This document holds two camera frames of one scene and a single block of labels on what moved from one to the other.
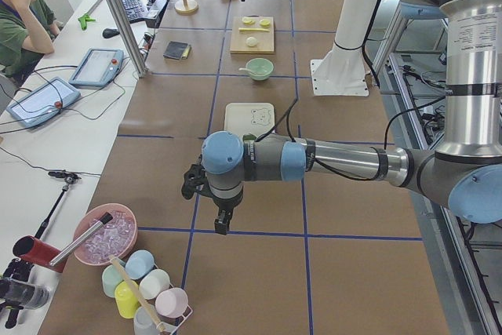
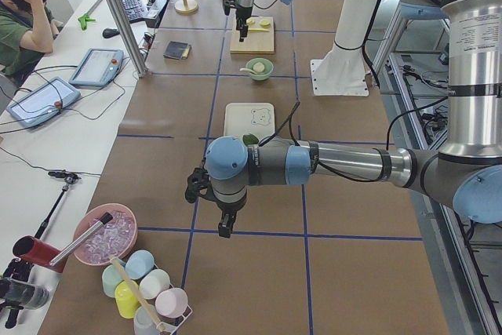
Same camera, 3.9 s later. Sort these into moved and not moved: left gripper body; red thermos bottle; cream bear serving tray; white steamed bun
Moved: white steamed bun
Not moved: cream bear serving tray; left gripper body; red thermos bottle
